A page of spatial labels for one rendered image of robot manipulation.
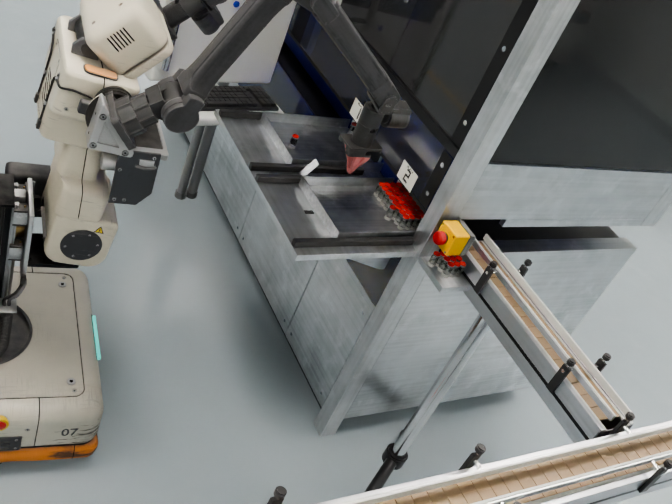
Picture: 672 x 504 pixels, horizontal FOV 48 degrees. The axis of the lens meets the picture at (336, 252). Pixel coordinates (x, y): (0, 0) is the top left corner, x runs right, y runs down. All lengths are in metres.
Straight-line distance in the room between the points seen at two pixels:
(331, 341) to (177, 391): 0.57
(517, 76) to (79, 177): 1.11
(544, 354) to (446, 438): 1.07
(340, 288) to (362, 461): 0.64
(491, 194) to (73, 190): 1.12
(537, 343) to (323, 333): 0.90
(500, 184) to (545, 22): 0.50
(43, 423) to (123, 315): 0.76
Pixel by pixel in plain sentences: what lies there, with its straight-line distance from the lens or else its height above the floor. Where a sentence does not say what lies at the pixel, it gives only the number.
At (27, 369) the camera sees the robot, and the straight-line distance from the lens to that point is 2.34.
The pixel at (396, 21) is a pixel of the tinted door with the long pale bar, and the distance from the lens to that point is 2.38.
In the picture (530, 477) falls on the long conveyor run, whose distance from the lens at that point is 1.72.
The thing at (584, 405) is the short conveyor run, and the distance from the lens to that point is 1.97.
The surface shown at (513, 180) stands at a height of 1.16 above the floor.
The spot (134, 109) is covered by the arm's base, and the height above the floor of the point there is 1.23.
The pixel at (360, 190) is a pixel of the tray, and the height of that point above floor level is 0.88.
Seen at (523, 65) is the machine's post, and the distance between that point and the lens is 1.94.
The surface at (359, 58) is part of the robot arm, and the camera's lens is 1.76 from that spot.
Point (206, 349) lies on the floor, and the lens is 2.89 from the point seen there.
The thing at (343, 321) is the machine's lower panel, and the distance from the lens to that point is 2.55.
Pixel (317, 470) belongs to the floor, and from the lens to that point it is 2.69.
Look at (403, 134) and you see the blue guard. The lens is 2.28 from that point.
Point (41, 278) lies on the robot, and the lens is 2.60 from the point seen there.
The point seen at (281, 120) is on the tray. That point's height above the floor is 0.89.
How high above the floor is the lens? 2.07
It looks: 35 degrees down
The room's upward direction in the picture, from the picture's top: 25 degrees clockwise
